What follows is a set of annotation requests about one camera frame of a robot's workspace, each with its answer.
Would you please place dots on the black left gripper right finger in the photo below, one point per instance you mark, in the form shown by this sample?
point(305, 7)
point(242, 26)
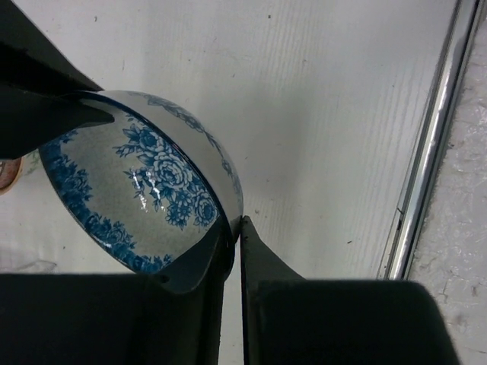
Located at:
point(288, 319)

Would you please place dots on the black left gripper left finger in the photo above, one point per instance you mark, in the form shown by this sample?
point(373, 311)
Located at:
point(171, 317)

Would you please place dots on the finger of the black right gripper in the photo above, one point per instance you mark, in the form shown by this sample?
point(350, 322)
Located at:
point(31, 62)
point(29, 120)

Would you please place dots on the white bowl orange flower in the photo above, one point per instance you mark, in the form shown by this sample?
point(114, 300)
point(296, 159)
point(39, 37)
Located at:
point(10, 172)

